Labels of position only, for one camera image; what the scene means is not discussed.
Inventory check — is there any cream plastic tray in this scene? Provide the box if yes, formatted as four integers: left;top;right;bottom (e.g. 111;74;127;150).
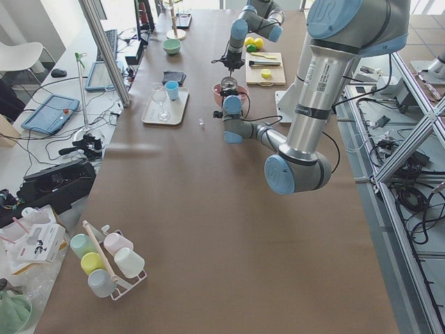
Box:
141;87;189;125

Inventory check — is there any pale green bowl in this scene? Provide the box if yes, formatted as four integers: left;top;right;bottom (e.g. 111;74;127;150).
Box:
162;39;181;55

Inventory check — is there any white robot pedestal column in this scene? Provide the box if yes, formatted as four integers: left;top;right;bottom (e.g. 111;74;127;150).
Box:
275;77;304;123

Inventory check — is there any green lime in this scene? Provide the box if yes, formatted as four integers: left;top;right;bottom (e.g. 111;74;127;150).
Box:
246;45;257;53

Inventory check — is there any grey blue cup on rack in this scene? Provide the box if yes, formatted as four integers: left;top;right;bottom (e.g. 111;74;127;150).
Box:
88;269;117;298

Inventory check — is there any upper whole yellow lemon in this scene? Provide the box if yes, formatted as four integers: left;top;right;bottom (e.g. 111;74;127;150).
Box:
254;38;264;49

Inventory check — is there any yellow cup on rack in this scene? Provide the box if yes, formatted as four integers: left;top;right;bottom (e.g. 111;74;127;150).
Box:
80;252;105;276

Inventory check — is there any bamboo cutting board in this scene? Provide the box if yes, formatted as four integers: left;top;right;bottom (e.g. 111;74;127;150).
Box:
245;52;286;86

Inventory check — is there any yellow plastic knife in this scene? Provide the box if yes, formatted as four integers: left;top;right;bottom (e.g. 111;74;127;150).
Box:
250;52;277;59

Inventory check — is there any black keyboard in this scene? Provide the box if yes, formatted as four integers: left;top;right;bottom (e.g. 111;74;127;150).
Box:
104;29;118;59

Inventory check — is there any upper blue teach pendant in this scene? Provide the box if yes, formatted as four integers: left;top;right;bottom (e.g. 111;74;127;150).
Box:
85;61;113;93

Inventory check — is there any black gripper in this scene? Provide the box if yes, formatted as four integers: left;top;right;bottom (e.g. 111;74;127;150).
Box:
211;51;245;70
219;86;241;98

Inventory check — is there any stainless steel ice scoop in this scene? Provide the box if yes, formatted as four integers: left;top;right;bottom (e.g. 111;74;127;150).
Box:
220;70;238;91

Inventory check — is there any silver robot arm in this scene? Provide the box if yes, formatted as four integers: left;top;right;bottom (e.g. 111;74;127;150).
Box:
220;0;410;194
212;1;284;74

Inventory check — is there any halved lemon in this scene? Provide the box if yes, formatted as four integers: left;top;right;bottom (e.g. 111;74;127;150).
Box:
261;69;272;78

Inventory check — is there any wooden cup tree stand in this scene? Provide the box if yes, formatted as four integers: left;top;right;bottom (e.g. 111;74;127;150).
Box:
163;0;186;40

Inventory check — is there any pink cup on rack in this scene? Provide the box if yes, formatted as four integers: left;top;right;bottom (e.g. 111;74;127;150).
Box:
104;232;134;256

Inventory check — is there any aluminium frame post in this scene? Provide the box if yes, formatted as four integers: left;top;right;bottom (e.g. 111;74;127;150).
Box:
79;0;131;108

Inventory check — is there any black computer monitor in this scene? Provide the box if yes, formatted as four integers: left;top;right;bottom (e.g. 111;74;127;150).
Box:
134;0;155;46

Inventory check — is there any pink bowl of ice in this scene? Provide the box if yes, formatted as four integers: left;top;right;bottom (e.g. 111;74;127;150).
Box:
213;83;249;107

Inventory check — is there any wooden muddler stick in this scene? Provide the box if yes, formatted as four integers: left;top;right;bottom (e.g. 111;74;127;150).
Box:
82;220;118;283

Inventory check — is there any whole yellow lemon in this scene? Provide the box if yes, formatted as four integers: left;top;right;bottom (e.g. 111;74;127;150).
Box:
244;37;254;47
254;38;264;49

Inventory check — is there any clear wine glass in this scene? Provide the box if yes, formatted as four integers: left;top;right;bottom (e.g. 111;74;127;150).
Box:
151;82;170;122

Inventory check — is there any folded grey cloth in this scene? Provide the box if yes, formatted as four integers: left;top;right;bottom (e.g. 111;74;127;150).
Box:
162;71;186;86

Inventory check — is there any white cup on rack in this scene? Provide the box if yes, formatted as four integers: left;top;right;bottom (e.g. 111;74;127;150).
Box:
114;247;145;278

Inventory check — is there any blue teach pendant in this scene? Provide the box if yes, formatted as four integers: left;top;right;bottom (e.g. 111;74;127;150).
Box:
85;61;113;93
21;95;79;135

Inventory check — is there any white wire cup rack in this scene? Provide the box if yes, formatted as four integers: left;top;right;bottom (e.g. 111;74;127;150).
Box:
101;225;148;301

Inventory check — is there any lower blue teach pendant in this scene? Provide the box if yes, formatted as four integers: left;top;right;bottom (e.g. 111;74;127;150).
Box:
21;95;79;135

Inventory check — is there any light blue plastic cup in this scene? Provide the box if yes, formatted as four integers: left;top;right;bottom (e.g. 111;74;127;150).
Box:
164;81;179;101

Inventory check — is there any green cup on rack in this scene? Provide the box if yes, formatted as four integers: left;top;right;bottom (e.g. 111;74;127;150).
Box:
70;233;96;260

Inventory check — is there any black framed glass tray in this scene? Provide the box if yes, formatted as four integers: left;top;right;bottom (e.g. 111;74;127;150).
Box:
175;13;192;29

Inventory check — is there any lower whole yellow lemon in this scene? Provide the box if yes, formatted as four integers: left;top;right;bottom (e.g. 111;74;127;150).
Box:
244;37;254;47

